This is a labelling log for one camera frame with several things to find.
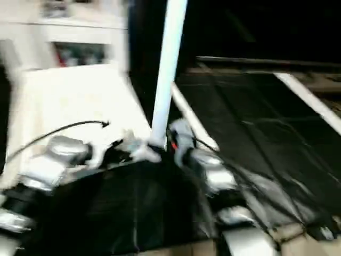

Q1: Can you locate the black cabinet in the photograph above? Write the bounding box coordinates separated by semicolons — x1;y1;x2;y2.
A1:
127;0;341;70

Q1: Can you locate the white glass-door cabinet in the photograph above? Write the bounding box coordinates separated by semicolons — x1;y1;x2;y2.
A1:
0;0;129;71

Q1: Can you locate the white flat strip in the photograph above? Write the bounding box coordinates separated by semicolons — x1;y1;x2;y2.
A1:
273;72;341;135

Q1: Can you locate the black mat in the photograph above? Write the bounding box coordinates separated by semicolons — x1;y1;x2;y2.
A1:
0;67;341;255

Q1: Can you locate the white plastic table top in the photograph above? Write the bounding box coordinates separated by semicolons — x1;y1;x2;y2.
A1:
0;64;161;190

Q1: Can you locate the grey object on cabinet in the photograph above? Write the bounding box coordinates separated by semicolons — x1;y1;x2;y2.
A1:
40;0;71;18

